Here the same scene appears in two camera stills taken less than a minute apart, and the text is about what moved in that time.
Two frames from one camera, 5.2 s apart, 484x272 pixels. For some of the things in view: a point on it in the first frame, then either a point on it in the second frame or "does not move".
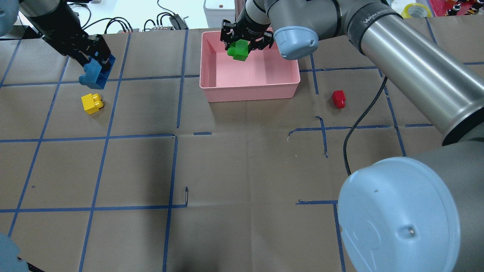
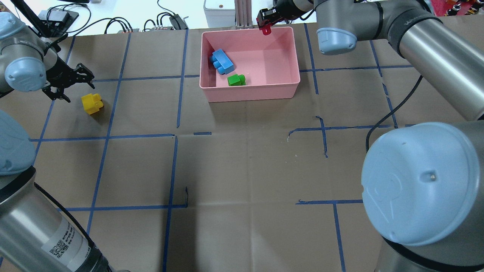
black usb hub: (177, 23) does not move
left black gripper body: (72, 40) to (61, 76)
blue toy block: (94, 77) to (222, 63)
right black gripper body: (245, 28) to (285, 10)
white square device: (216, 10) does not move
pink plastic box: (266, 74) does not move
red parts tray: (440, 7) does not move
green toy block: (239, 50) to (236, 80)
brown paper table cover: (148, 175) does not move
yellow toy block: (92, 103) does not move
